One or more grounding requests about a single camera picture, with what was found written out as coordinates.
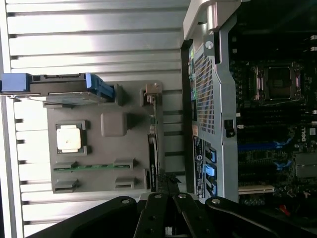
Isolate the open black PC case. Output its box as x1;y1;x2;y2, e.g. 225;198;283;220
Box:
180;0;317;208

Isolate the grey chipset heatsink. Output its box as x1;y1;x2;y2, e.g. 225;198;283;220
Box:
294;151;317;179

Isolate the coloured power wire bundle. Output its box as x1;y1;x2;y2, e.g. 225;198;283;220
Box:
279;204;292;217

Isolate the white PCI expansion slot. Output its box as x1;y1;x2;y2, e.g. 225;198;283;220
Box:
237;184;275;195

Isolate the hard disk in blue caddy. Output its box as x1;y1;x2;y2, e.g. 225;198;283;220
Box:
0;72;116;103

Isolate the metal CPU socket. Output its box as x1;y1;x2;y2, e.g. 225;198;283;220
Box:
254;61;302;102

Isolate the green Dell motherboard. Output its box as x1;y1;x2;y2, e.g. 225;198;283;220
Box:
232;29;317;208

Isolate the green RAM stick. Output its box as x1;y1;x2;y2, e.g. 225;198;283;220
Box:
53;162;133;172

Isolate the grey plastic parts rack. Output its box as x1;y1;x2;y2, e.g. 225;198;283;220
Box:
43;79;164;195

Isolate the blue expansion slot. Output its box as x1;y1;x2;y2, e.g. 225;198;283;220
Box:
237;138;293;151

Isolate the silver CPU chip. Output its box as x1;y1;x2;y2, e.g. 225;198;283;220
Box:
55;124;83;154

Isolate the black slot with blue latch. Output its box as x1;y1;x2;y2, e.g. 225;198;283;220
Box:
238;160;293;172

